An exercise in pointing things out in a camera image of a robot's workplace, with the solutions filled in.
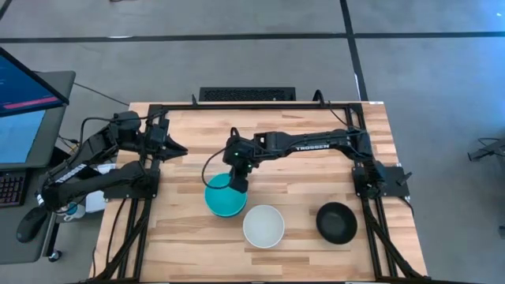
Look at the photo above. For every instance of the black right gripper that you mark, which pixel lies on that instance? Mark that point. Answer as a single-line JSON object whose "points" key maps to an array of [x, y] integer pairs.
{"points": [[240, 152]]}

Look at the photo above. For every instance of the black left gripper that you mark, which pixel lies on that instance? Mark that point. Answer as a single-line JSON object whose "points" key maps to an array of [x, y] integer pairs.
{"points": [[158, 140]]}

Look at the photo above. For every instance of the mint green bowl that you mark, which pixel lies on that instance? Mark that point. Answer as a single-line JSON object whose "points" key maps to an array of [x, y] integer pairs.
{"points": [[219, 195]]}

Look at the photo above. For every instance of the blue bowl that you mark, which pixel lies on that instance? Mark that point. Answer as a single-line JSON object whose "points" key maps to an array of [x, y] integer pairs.
{"points": [[229, 215]]}

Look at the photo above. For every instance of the white bowl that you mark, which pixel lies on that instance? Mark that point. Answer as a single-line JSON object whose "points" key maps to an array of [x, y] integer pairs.
{"points": [[263, 226]]}

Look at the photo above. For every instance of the black bowl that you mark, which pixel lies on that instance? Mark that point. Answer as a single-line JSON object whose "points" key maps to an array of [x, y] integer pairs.
{"points": [[336, 223]]}

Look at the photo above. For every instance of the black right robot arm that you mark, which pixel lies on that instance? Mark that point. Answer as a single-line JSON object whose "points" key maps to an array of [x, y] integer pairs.
{"points": [[315, 144]]}

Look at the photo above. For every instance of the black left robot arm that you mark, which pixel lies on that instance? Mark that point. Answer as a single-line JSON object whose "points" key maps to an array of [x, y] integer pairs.
{"points": [[118, 177]]}

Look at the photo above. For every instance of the white box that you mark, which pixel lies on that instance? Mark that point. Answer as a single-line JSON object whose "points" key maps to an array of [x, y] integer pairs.
{"points": [[96, 201]]}

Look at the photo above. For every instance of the white and blue cup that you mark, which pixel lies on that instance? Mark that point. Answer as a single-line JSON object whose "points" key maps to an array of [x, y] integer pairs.
{"points": [[75, 211]]}

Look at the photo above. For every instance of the grey-framed computer monitor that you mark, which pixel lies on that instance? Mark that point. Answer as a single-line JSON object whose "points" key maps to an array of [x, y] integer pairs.
{"points": [[23, 134]]}

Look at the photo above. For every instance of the black caster wheel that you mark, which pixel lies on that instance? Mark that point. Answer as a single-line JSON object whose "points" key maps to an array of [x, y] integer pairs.
{"points": [[54, 256]]}

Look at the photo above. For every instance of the black computer mouse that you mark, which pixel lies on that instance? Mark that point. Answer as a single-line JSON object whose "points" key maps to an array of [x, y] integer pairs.
{"points": [[31, 225]]}

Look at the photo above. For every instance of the black keyboard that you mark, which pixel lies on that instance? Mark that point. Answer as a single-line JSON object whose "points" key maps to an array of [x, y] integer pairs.
{"points": [[11, 188]]}

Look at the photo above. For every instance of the grey computer desk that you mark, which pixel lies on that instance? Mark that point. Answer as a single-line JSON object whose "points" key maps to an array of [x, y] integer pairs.
{"points": [[16, 252]]}

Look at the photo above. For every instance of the black floor stand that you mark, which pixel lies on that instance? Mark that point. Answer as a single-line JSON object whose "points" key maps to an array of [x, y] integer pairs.
{"points": [[489, 150]]}

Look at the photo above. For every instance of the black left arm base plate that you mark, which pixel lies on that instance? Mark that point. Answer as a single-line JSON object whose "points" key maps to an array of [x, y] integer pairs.
{"points": [[126, 192]]}

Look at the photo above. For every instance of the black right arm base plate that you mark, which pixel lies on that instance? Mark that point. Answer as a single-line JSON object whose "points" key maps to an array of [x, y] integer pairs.
{"points": [[394, 185]]}

